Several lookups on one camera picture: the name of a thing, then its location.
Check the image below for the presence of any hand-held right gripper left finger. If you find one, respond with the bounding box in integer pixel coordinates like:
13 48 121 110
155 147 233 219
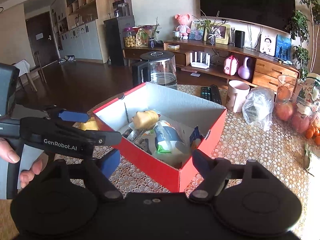
35 149 124 202

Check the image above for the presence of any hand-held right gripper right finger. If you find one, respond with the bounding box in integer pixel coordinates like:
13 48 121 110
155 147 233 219
189 149 278 202

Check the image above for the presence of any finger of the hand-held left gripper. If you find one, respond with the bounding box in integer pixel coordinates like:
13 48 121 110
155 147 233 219
42 107 90 123
50 122 122 146

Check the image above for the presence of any pale yellow apple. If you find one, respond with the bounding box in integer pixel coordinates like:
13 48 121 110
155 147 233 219
79 116 100 131

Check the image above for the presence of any small blue packet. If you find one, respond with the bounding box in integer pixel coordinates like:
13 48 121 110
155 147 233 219
189 126 205 148

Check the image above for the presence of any clear packet with barcode labels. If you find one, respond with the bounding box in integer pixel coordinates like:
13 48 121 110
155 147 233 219
122 127 153 155

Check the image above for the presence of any red cardboard box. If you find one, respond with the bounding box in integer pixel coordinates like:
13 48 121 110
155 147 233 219
92 81 227 193

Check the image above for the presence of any white green wet wipes pack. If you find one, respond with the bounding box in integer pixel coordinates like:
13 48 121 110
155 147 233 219
152 120 186 161

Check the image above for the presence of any floral tablecloth desktop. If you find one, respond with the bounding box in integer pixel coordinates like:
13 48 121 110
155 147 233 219
0 84 320 240

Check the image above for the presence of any person's left hand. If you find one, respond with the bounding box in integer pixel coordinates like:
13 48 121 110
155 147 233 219
0 137 43 188

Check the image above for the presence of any chair with white cloth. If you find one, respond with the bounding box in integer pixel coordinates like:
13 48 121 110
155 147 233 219
11 51 47 92

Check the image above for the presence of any black remote control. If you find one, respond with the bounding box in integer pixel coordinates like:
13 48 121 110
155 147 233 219
201 86 213 101
209 85 223 105

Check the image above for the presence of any white mug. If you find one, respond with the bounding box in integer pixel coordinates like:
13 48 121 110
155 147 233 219
226 80 250 113

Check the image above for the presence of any clear plastic bag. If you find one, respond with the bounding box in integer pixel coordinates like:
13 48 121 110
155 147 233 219
242 86 275 132

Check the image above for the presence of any dark wooden door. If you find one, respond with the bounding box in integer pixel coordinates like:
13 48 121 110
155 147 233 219
25 11 59 68

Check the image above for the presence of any black cabinet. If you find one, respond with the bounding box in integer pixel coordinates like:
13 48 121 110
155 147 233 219
104 15 135 67

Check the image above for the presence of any glass kettle with black lid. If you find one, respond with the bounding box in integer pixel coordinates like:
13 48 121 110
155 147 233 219
132 51 178 90

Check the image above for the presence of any cookie jar with pink lid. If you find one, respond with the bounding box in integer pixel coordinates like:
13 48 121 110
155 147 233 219
123 27 137 48

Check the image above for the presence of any red apple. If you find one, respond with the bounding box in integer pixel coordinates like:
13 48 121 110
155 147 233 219
291 111 310 133
275 100 294 122

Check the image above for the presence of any pink toy suitcase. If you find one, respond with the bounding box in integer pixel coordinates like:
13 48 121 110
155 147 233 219
223 55 239 76

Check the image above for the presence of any purple kettlebell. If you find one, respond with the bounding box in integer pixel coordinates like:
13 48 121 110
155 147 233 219
237 56 255 80

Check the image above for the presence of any white router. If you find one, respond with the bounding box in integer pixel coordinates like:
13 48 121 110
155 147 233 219
189 51 210 69

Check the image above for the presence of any small plant in dark vase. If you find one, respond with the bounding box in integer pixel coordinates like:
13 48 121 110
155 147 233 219
139 17 162 49

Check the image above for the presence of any green white rag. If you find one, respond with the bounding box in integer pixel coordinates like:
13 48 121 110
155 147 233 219
303 144 315 176

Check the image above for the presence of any large orange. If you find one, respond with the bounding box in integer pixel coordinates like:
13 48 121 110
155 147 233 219
277 85 292 102

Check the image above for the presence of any wooden television cabinet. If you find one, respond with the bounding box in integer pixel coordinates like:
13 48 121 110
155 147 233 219
122 39 300 90

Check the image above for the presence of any pile of mandarins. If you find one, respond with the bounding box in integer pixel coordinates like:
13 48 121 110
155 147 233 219
305 125 320 146

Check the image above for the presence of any glass fruit bowl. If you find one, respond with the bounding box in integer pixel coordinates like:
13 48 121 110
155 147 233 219
277 74 320 120

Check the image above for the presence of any black coffee machine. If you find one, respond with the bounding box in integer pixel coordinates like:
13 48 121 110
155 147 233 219
112 0 133 18

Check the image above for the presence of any potted plant in patterned vase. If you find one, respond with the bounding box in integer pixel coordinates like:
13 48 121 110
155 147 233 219
192 11 225 46

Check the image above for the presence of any black cylinder speaker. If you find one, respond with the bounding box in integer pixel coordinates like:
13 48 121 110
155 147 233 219
234 30 245 48

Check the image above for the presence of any white green patterned vase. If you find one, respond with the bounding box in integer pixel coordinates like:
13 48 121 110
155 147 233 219
297 73 320 115

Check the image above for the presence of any blue picture card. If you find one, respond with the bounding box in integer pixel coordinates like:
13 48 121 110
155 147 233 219
189 21 206 41

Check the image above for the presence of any pink doll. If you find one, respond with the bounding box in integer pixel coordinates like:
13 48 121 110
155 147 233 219
174 14 192 40

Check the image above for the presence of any blue picture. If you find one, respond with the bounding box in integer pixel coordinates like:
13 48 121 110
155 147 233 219
275 34 292 58

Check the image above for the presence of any tall potted tree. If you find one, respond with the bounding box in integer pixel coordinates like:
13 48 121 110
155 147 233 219
286 0 320 80

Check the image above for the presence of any wall shelving unit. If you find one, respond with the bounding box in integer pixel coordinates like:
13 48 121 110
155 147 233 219
51 0 104 64

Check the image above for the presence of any yellow-green photo frame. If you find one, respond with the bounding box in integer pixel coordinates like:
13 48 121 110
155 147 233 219
204 24 230 45

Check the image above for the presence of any white child photo frame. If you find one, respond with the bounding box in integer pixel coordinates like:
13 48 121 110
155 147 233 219
259 34 277 55

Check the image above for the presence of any wall-mounted television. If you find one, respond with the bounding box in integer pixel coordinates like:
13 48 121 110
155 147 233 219
198 0 296 32

